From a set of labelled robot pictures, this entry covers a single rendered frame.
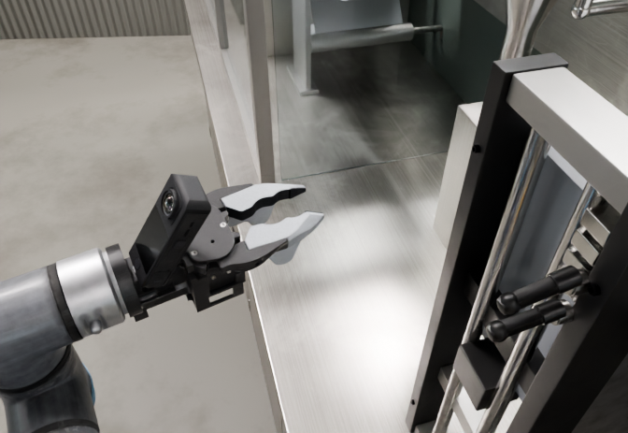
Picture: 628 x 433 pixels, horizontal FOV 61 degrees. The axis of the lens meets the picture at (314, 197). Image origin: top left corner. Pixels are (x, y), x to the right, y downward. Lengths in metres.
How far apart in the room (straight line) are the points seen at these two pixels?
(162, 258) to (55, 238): 2.00
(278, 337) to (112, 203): 1.79
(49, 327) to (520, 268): 0.40
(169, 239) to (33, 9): 3.71
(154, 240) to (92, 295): 0.07
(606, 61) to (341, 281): 0.57
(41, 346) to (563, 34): 0.94
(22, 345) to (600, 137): 0.46
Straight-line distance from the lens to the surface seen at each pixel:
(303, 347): 0.85
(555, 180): 0.42
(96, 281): 0.51
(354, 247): 0.98
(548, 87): 0.39
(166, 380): 1.92
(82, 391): 0.59
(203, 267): 0.51
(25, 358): 0.54
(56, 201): 2.67
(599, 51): 1.03
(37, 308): 0.52
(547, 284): 0.34
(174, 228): 0.47
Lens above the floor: 1.62
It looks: 42 degrees down
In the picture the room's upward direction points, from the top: straight up
